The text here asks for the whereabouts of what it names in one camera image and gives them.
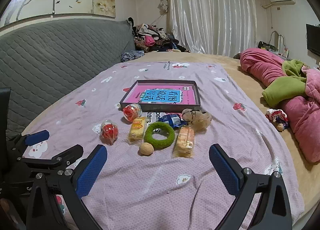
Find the green blanket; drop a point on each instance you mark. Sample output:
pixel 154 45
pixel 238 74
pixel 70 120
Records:
pixel 285 89

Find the grey quilted headboard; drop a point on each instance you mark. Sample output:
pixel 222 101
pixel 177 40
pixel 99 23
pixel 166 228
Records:
pixel 55 57

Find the red candy packet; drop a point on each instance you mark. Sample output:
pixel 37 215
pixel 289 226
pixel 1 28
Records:
pixel 131 112
pixel 109 132

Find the blue snack packet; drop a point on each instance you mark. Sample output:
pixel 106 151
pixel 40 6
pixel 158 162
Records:
pixel 171 119

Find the grey shallow box pink inside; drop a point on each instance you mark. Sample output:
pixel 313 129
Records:
pixel 180 94

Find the blue patterned cloth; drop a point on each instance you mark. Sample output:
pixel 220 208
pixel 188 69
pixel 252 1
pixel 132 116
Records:
pixel 132 56

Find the small rag doll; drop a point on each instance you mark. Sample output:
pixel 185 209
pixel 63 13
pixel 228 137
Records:
pixel 277 118

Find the pink quilt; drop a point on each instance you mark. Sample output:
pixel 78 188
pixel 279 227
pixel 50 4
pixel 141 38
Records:
pixel 260 64

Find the yellow snack packet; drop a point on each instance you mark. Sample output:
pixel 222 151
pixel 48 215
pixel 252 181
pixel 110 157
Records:
pixel 137 128

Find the orange cracker packet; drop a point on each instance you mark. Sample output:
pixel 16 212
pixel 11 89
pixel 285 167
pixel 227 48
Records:
pixel 184 142

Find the dark bag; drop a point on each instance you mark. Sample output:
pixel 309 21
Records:
pixel 266 45

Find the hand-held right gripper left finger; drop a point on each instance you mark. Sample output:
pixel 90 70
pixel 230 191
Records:
pixel 91 170

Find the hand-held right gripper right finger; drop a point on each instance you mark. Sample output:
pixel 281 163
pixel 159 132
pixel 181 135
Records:
pixel 223 170

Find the pink printed bedsheet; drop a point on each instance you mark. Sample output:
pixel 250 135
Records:
pixel 155 182

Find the pile of clothes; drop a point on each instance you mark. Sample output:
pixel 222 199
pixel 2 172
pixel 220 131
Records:
pixel 152 38

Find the white curtain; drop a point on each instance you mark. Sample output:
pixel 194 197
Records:
pixel 212 12

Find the metal frame chair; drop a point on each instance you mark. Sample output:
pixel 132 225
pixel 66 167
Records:
pixel 281 38

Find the brown walnut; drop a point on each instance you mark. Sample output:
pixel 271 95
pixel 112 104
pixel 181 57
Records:
pixel 146 149

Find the beige plush toy with glasses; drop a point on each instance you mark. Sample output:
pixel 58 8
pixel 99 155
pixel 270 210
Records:
pixel 200 121

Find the black television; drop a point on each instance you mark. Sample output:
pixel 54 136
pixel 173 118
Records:
pixel 313 39

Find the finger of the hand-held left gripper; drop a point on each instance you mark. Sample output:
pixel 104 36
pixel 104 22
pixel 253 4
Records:
pixel 65 156
pixel 37 136

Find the hanging curtain tie ornament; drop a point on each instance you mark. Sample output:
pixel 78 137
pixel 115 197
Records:
pixel 164 5

